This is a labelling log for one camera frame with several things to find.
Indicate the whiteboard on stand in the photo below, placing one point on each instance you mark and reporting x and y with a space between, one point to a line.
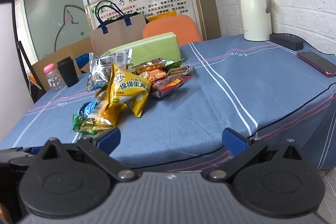
5 29

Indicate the cat outline window sticker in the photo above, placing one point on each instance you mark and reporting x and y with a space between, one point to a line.
71 29

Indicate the dark red clear snack packet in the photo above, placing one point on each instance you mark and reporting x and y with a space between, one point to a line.
170 83

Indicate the small green snack packet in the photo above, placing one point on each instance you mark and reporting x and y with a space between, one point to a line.
78 121

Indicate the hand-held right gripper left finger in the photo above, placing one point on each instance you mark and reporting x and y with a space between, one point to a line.
109 138

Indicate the yellow green candy packet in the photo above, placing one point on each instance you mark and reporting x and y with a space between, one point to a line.
105 119

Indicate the dark grey box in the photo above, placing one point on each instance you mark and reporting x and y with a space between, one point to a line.
286 41

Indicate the orange snack packet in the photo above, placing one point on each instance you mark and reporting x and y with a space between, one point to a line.
155 75
152 65

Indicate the large yellow snack packet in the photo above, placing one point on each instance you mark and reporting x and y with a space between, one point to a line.
128 87

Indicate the black cup with lid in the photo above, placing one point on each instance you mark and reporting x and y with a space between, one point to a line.
67 71

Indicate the blue chair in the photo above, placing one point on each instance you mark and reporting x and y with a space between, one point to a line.
82 61

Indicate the smartphone in red case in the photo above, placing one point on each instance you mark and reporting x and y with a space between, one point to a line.
317 64

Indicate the clear bottle pink lid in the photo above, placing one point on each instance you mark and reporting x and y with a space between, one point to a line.
53 79

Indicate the blue striped tablecloth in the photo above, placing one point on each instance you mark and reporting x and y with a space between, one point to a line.
210 108

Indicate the orange chair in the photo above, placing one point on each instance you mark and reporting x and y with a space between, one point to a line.
173 26

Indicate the open brown cardboard box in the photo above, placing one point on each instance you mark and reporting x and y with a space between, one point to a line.
76 49

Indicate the cream thermos jug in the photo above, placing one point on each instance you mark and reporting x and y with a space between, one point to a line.
253 16

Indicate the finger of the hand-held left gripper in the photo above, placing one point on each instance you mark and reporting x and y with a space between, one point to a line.
18 150

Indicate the silver snack packet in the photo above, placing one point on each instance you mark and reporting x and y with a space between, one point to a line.
101 74

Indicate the clear biscuit stick packet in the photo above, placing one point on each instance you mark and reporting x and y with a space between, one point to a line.
181 71

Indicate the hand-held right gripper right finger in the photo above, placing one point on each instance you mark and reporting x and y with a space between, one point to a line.
233 141

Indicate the light green cardboard box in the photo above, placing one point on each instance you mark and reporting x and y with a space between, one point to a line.
155 50

